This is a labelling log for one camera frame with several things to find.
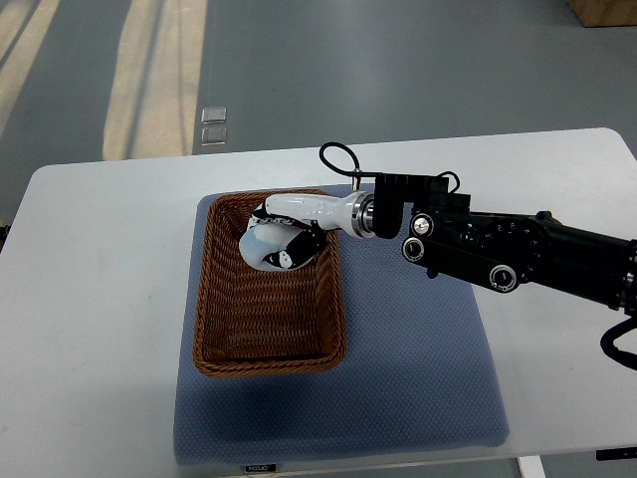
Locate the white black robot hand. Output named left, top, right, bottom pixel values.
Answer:
left=244, top=191, right=374, bottom=256

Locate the black object at left edge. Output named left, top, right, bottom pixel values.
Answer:
left=0, top=225, right=10, bottom=250

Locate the blue white plush toy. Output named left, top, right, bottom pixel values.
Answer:
left=239, top=223, right=320, bottom=272

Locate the metal floor plate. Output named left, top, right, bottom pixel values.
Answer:
left=201, top=125, right=228, bottom=146
left=201, top=107, right=227, bottom=124

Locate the blue quilted mat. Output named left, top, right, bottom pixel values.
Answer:
left=173, top=195, right=509, bottom=466

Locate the wooden box corner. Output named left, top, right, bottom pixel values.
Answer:
left=567, top=0, right=636, bottom=28

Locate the upper metal floor plate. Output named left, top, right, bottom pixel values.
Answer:
left=201, top=107, right=227, bottom=124

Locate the brown wicker basket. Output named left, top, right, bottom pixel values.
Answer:
left=191, top=191, right=347, bottom=378

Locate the white table leg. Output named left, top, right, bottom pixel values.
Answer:
left=517, top=455, right=546, bottom=478

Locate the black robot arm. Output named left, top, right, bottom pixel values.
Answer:
left=349, top=171, right=636, bottom=369

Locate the lower metal floor plate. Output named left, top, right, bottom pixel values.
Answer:
left=201, top=125, right=228, bottom=146

